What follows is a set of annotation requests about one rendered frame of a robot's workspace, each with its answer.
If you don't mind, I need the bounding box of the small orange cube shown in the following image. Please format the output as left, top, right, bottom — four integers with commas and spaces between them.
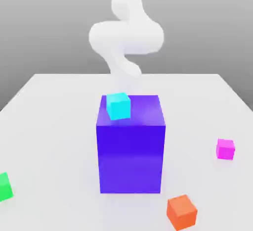
166, 194, 198, 231

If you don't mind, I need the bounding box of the large purple box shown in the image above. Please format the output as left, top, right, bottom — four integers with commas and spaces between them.
96, 94, 166, 194

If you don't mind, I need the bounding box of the small cyan cube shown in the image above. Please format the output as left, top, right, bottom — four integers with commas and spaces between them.
106, 92, 131, 121

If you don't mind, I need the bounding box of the small magenta cube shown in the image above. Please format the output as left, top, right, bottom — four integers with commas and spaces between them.
215, 138, 236, 161

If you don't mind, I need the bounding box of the small green cube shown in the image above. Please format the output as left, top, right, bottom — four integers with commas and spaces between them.
0, 172, 14, 202

